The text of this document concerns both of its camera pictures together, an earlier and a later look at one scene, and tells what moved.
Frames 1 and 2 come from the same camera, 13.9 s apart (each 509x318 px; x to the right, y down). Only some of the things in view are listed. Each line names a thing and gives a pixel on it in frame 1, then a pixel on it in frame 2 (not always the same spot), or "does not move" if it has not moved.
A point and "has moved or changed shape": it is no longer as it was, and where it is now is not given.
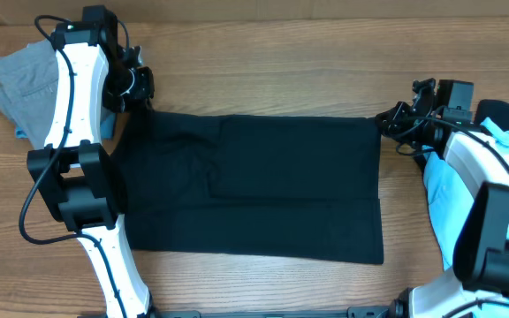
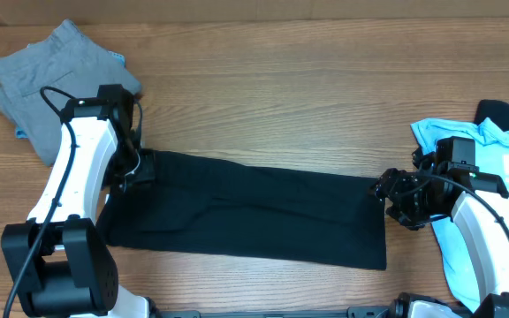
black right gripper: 386,121 → 389,181
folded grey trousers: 26,88 does not move
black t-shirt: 292,187 has moved or changed shape
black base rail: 355,313 does not move
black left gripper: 140,100 → 148,174
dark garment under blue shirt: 505,115 does not move
